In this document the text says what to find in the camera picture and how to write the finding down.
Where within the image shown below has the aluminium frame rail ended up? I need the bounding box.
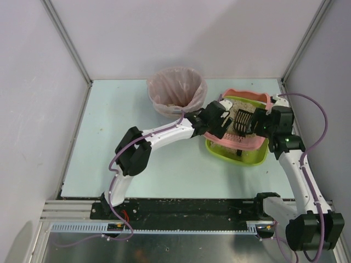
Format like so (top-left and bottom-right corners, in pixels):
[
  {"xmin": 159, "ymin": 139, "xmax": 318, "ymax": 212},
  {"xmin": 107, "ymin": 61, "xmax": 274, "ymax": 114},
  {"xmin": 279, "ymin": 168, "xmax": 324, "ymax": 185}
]
[{"xmin": 41, "ymin": 198, "xmax": 274, "ymax": 237}]

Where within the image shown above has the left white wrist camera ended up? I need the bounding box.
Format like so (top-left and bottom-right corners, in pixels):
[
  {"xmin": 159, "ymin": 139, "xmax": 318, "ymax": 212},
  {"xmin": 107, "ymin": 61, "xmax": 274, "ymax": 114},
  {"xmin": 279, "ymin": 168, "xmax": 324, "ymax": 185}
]
[{"xmin": 219, "ymin": 99, "xmax": 233, "ymax": 111}]

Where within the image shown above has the pink plastic bin liner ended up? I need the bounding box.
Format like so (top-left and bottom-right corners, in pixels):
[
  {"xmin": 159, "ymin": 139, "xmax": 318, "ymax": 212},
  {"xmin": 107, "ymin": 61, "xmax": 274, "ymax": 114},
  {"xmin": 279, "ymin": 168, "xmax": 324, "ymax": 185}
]
[{"xmin": 146, "ymin": 67, "xmax": 208, "ymax": 113}]

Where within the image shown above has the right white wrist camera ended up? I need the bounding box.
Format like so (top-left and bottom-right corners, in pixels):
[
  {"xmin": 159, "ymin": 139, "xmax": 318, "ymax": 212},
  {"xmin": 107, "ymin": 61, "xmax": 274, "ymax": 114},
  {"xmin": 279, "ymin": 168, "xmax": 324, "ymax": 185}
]
[{"xmin": 270, "ymin": 94, "xmax": 290, "ymax": 108}]

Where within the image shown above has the beige cat litter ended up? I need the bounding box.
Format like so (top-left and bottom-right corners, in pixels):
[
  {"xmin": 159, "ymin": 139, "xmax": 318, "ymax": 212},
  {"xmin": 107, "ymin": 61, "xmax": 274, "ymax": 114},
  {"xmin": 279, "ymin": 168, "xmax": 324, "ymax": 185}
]
[{"xmin": 206, "ymin": 97, "xmax": 266, "ymax": 154}]

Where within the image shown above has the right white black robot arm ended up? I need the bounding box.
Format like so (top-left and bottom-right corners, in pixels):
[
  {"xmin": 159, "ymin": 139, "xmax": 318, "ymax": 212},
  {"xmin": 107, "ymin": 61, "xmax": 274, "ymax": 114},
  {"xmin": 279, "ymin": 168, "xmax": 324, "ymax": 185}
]
[{"xmin": 248, "ymin": 106, "xmax": 345, "ymax": 251}]

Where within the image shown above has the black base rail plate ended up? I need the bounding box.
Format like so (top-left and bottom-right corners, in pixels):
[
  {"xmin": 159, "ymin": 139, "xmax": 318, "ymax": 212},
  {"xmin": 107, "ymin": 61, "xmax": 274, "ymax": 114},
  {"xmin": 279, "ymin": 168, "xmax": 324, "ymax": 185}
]
[{"xmin": 90, "ymin": 198, "xmax": 274, "ymax": 238}]

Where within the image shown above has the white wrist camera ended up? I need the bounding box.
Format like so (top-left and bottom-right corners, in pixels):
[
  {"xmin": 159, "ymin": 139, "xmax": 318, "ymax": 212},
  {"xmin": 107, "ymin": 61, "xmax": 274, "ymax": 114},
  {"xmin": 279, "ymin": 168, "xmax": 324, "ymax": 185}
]
[
  {"xmin": 219, "ymin": 99, "xmax": 233, "ymax": 111},
  {"xmin": 270, "ymin": 94, "xmax": 290, "ymax": 108}
]

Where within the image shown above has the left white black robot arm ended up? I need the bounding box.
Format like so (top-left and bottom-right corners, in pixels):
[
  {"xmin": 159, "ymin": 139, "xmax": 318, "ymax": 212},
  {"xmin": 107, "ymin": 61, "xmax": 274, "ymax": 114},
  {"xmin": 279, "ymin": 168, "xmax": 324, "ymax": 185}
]
[{"xmin": 100, "ymin": 99, "xmax": 233, "ymax": 216}]

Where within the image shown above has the grey trash bucket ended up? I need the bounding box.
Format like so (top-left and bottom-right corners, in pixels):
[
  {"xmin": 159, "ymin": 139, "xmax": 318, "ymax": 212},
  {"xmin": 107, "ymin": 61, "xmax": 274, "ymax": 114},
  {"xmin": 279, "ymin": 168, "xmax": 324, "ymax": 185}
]
[{"xmin": 155, "ymin": 108, "xmax": 186, "ymax": 119}]

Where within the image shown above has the black slotted litter scoop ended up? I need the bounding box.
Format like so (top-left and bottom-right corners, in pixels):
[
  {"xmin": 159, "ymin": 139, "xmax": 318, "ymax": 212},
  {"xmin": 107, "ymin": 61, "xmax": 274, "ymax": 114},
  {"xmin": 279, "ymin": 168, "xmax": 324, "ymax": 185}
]
[{"xmin": 232, "ymin": 108, "xmax": 252, "ymax": 157}]

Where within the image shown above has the pink green litter box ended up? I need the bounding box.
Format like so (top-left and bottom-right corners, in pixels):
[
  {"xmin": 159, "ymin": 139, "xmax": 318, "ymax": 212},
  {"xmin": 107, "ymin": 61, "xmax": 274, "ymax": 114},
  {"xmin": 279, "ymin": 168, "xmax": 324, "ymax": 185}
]
[{"xmin": 204, "ymin": 89, "xmax": 272, "ymax": 166}]

